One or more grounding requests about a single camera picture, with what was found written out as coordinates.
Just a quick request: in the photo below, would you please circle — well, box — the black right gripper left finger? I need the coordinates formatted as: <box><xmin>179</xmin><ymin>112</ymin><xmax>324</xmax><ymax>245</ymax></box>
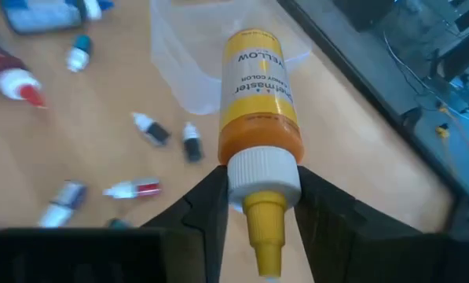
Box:
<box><xmin>0</xmin><ymin>164</ymin><xmax>230</xmax><ymax>283</ymax></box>

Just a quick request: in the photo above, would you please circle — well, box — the yellow floor cable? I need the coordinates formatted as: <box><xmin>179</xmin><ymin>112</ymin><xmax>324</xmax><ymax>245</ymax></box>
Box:
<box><xmin>434</xmin><ymin>104</ymin><xmax>469</xmax><ymax>170</ymax></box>

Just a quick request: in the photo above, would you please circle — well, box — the large red food coloring bottle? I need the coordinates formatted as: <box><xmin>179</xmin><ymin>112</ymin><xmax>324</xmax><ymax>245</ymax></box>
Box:
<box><xmin>0</xmin><ymin>33</ymin><xmax>49</xmax><ymax>109</ymax></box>

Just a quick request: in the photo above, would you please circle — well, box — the black diagonal desk leg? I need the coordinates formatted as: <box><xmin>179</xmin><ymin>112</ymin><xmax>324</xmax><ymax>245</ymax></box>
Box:
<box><xmin>425</xmin><ymin>0</ymin><xmax>469</xmax><ymax>115</ymax></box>

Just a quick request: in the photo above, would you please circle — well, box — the small red dropper bottle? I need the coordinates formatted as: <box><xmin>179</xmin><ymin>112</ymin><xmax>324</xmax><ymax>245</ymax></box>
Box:
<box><xmin>102</xmin><ymin>178</ymin><xmax>163</xmax><ymax>200</ymax></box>

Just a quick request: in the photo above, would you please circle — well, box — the large yellow food coloring bottle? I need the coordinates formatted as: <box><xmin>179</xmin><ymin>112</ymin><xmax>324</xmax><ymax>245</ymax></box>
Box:
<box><xmin>217</xmin><ymin>28</ymin><xmax>306</xmax><ymax>281</ymax></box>

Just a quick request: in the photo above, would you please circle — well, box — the black aluminium table frame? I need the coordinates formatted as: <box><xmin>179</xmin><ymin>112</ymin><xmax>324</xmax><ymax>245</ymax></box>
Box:
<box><xmin>276</xmin><ymin>0</ymin><xmax>469</xmax><ymax>221</ymax></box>

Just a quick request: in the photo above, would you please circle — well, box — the small dark dropper bottle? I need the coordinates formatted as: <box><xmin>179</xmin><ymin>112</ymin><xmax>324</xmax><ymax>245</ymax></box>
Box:
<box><xmin>181</xmin><ymin>121</ymin><xmax>203</xmax><ymax>163</ymax></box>
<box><xmin>131</xmin><ymin>112</ymin><xmax>171</xmax><ymax>147</ymax></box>

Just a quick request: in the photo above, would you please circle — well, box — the clear plastic bin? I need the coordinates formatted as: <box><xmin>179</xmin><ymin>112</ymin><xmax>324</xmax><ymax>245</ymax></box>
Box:
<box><xmin>149</xmin><ymin>0</ymin><xmax>312</xmax><ymax>116</ymax></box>

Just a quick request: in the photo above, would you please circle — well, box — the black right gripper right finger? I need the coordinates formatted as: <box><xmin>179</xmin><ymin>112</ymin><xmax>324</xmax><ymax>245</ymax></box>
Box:
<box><xmin>295</xmin><ymin>165</ymin><xmax>469</xmax><ymax>283</ymax></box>

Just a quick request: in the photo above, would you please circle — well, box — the large blue food coloring bottle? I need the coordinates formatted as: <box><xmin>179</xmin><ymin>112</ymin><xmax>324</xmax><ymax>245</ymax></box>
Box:
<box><xmin>0</xmin><ymin>0</ymin><xmax>115</xmax><ymax>35</ymax></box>

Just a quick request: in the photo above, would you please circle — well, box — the small navy dropper bottle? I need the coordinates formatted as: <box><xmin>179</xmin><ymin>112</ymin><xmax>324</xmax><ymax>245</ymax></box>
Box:
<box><xmin>37</xmin><ymin>180</ymin><xmax>88</xmax><ymax>229</ymax></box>

